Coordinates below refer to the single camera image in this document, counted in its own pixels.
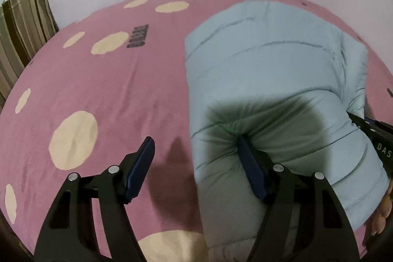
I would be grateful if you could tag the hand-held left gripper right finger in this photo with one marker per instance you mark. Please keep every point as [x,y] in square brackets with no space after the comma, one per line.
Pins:
[252,170]

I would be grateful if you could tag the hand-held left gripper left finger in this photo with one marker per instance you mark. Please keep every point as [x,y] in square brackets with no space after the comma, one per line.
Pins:
[140,171]

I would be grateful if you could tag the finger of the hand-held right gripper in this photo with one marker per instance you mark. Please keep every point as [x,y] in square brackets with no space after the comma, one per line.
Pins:
[355,120]

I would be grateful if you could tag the light blue puffer jacket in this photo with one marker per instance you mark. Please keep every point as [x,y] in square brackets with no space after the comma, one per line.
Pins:
[261,65]

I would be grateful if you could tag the person's right hand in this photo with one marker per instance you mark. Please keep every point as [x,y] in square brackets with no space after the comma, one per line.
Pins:
[382,214]

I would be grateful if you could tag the pink polka dot bed sheet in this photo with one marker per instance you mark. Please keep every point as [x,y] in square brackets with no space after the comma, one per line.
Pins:
[92,96]

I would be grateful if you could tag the striped beige curtain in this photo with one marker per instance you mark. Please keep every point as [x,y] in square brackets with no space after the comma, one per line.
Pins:
[21,31]

